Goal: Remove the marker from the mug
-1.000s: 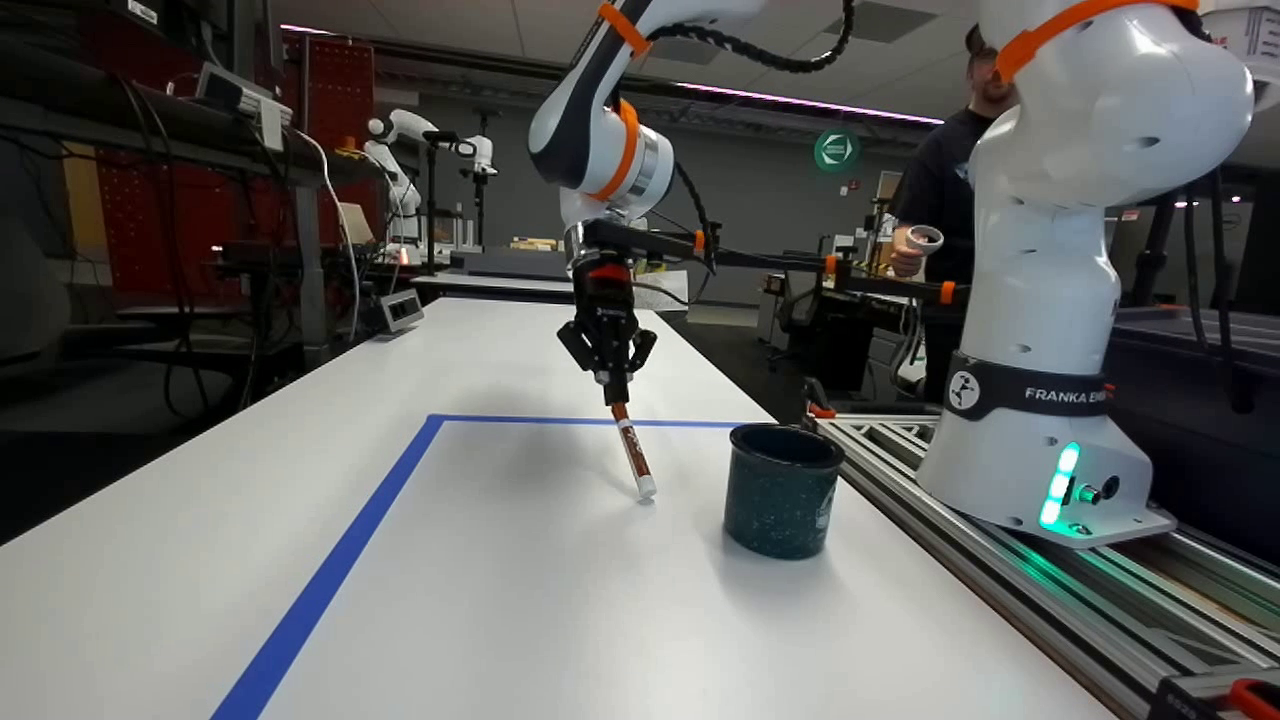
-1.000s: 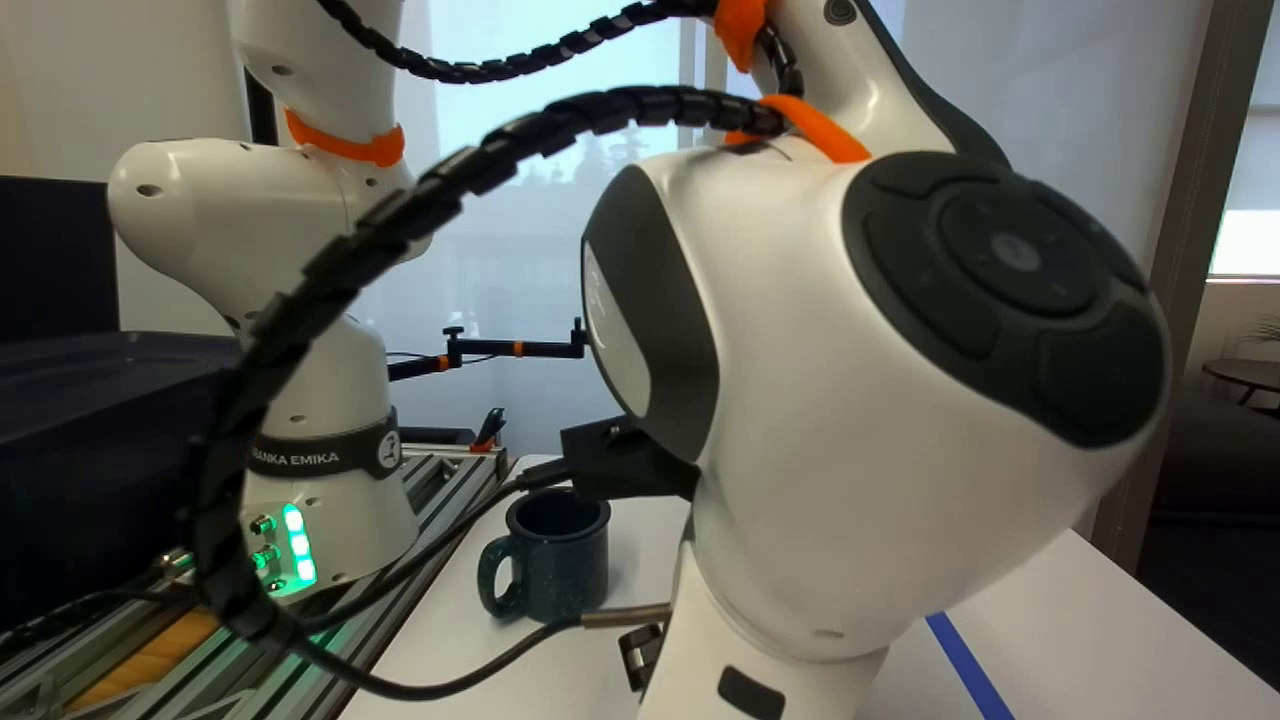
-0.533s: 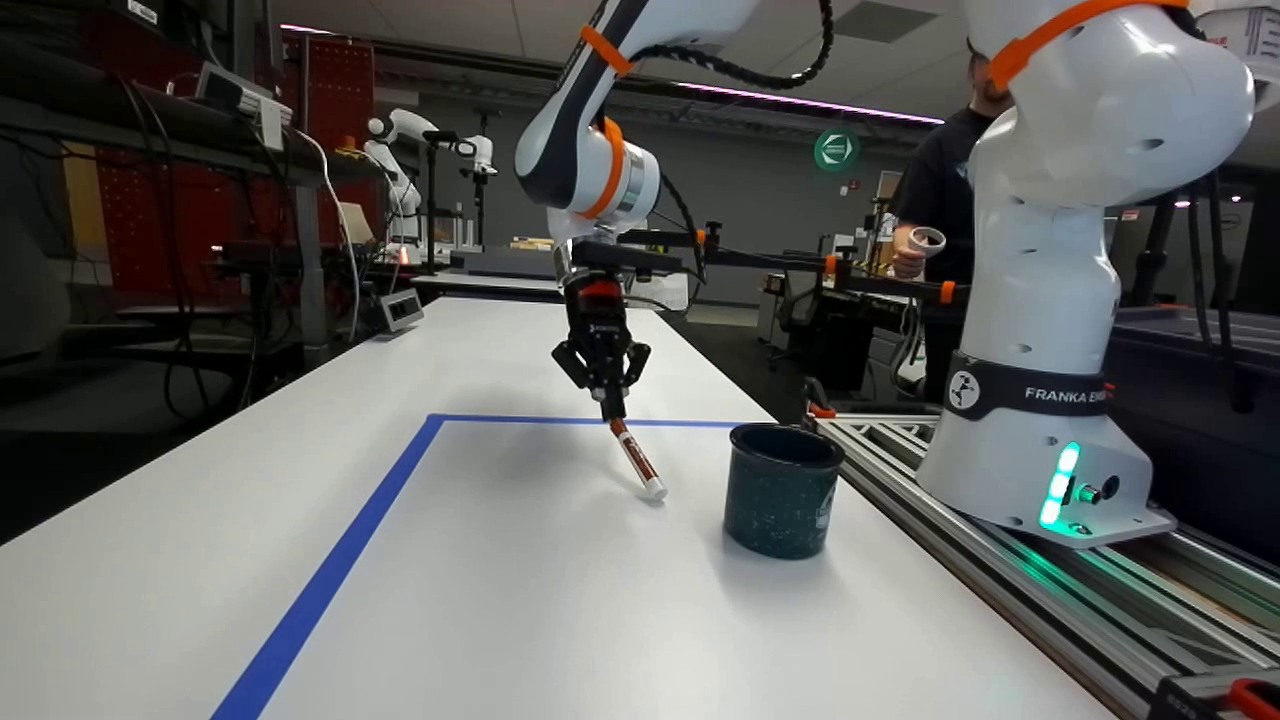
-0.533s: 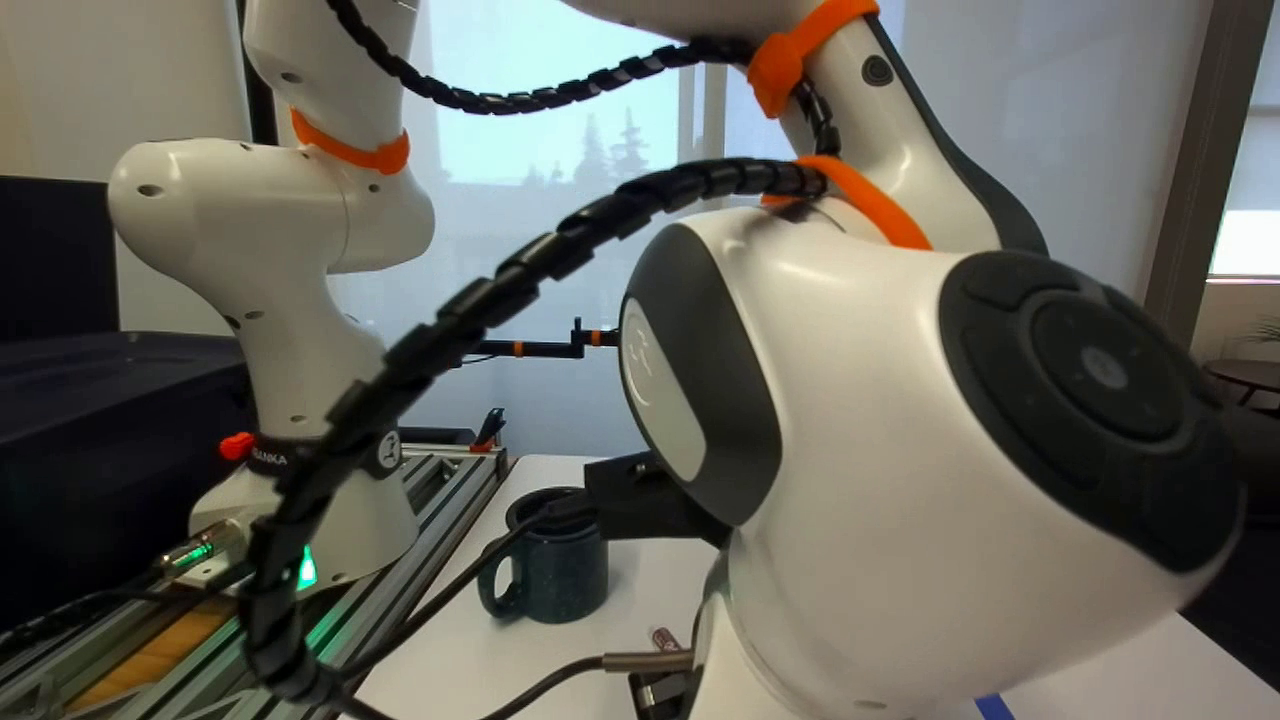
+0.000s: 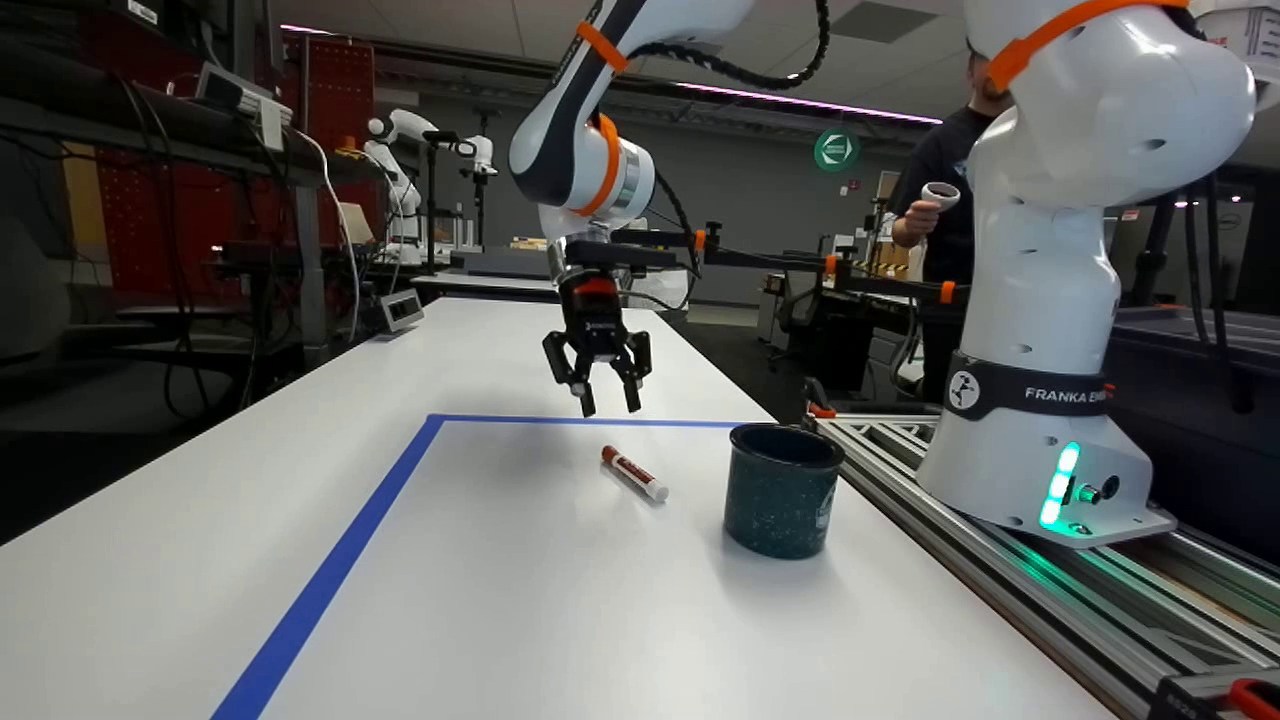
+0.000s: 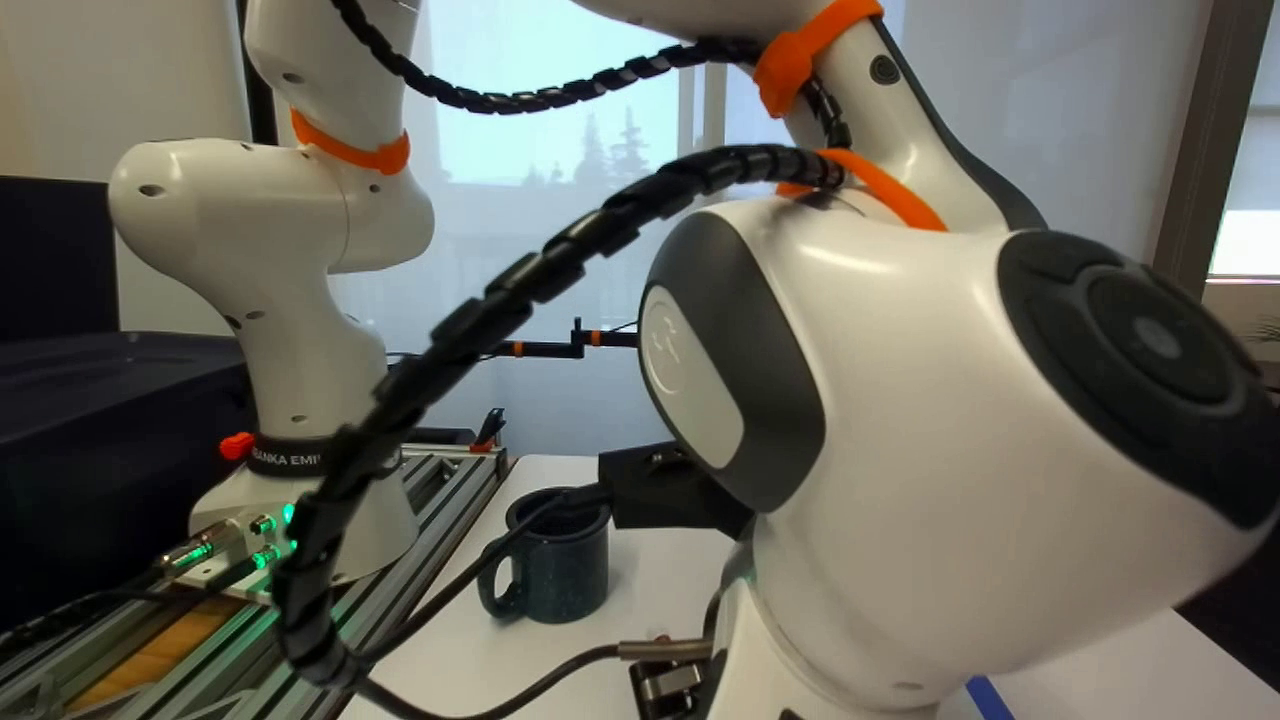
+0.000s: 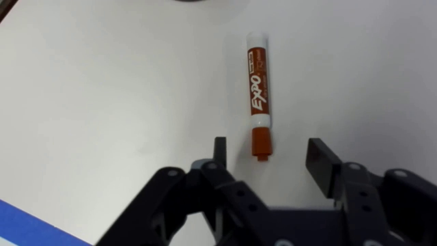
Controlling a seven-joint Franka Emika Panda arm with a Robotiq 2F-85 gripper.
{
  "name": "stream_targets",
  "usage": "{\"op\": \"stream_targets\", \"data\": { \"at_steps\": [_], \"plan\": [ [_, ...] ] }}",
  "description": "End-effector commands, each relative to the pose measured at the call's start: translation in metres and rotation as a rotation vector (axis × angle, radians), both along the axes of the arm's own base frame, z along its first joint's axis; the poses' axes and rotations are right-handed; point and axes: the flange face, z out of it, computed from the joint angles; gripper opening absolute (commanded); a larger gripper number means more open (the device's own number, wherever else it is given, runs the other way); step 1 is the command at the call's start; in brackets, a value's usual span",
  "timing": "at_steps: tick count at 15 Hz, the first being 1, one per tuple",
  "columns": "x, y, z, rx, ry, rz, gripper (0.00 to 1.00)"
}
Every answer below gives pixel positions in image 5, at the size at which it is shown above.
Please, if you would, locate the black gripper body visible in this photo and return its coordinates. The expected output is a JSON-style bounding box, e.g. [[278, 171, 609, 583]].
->
[[555, 270, 631, 358]]

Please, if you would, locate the red cabinet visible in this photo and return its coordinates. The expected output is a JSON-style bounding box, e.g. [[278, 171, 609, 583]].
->
[[75, 24, 383, 325]]

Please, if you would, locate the long blue tape strip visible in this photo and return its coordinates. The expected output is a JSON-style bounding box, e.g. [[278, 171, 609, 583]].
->
[[208, 412, 452, 720]]

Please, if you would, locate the red and white marker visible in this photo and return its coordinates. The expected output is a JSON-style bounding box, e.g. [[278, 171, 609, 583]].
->
[[596, 438, 672, 513]]

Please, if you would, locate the small grey box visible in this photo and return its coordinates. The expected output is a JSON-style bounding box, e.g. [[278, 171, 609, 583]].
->
[[378, 282, 431, 336]]

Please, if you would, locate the person in black shirt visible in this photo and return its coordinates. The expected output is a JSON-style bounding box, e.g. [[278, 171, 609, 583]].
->
[[887, 49, 1025, 405]]

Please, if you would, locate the small white background robot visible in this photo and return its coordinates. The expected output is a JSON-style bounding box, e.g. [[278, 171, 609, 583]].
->
[[362, 104, 505, 270]]

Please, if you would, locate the black desk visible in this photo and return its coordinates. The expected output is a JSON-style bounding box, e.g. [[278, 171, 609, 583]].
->
[[1105, 294, 1280, 564]]

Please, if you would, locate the orange rail clamp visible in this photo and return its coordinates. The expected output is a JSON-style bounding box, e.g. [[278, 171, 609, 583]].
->
[[1221, 676, 1280, 720]]

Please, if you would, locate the dark teal speckled mug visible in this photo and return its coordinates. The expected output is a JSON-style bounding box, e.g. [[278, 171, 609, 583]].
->
[[719, 418, 848, 564]]

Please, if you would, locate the orange shoulder cable strap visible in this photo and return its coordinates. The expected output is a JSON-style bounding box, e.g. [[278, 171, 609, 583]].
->
[[983, 0, 1194, 99]]

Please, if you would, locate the short blue tape strip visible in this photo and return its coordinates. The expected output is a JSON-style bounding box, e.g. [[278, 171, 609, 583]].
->
[[420, 408, 749, 437]]

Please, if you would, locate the round green light sign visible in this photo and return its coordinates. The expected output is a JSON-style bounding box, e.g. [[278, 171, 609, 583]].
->
[[811, 122, 861, 177]]

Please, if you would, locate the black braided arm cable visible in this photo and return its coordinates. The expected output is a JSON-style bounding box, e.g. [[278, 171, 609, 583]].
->
[[625, 0, 837, 95]]

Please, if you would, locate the aluminium rail mounting frame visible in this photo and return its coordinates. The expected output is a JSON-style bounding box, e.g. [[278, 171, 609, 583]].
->
[[804, 405, 1280, 720]]

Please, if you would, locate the orange forearm cable strap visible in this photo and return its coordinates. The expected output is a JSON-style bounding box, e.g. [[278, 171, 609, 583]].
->
[[574, 16, 631, 81]]

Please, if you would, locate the orange wrist cable strap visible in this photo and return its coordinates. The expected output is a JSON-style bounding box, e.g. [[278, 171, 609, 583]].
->
[[580, 109, 630, 225]]

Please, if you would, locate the white device on shelf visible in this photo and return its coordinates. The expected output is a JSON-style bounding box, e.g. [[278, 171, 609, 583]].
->
[[195, 57, 297, 152]]

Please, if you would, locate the dark workbench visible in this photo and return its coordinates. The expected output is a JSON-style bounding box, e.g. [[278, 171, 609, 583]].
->
[[0, 282, 406, 536]]

